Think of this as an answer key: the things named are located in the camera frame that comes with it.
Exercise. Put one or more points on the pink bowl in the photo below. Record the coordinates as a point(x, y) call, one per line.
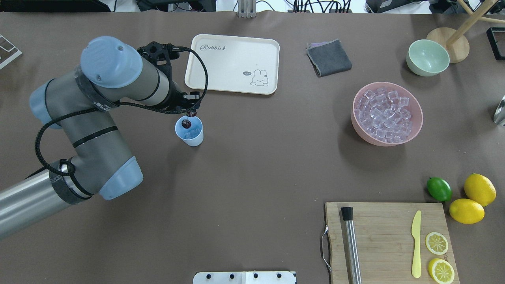
point(417, 117)

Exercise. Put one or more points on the clear ice cubes pile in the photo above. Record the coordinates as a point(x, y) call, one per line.
point(385, 113)

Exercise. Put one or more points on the green lime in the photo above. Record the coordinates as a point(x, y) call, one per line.
point(439, 189)

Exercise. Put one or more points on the clear ice cube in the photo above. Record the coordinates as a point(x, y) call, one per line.
point(192, 133)

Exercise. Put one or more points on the cream rabbit tray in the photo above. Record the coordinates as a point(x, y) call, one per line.
point(233, 64)

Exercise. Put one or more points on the yellow plastic knife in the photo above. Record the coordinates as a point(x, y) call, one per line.
point(416, 234)

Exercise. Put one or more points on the wooden cup stand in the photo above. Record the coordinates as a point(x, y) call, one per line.
point(454, 41)

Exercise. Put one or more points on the lemon slice upper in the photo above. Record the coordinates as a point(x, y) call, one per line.
point(436, 243)

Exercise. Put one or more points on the mint green bowl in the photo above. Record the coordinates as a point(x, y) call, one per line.
point(427, 58)

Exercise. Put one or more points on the whole yellow lemon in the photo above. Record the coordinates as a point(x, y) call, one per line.
point(466, 211)

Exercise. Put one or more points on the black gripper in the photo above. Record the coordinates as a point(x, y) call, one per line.
point(176, 99)

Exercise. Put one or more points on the light blue cup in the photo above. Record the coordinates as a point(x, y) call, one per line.
point(196, 123)

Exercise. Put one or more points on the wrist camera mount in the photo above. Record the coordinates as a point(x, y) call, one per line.
point(161, 55)

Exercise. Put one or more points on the grey folded cloth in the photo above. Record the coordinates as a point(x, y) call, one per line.
point(328, 57)

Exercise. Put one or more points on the lemon half lower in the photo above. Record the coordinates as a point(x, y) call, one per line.
point(441, 271)

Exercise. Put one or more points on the wooden cutting board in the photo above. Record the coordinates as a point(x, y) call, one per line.
point(384, 242)

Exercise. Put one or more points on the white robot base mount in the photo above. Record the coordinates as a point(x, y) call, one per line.
point(245, 277)

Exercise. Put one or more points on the steel ice scoop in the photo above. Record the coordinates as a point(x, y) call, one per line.
point(499, 115)

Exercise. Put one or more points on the steel muddler black tip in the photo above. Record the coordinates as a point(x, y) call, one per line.
point(353, 256)

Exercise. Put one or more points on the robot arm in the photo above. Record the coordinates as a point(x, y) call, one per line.
point(79, 146)

